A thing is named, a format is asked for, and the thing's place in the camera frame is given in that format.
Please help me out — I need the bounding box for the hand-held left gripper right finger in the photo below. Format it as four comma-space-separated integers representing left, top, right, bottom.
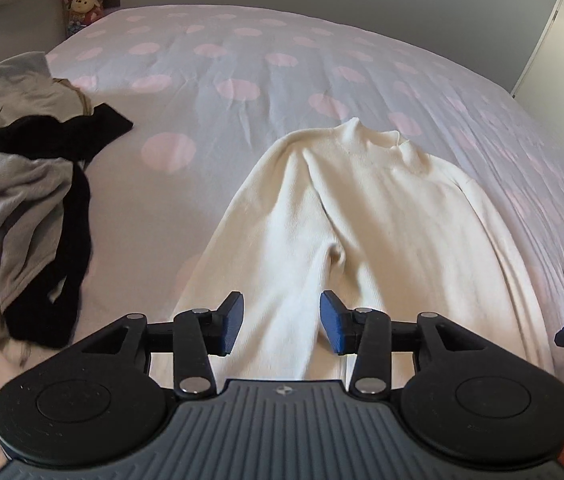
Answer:
319, 290, 478, 397

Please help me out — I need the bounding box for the pink polka dot bed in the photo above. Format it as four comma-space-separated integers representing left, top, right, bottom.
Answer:
0, 2, 564, 480

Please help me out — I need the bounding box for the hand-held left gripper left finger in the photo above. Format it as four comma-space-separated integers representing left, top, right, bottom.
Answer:
80, 291, 245, 399

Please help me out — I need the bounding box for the cream knit sweater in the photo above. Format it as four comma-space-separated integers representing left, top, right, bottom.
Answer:
149, 116, 558, 386

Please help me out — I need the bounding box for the light grey garment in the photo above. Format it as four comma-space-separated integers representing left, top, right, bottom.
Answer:
0, 51, 87, 136

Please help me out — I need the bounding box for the black garment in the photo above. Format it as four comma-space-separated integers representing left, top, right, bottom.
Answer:
0, 104, 135, 351

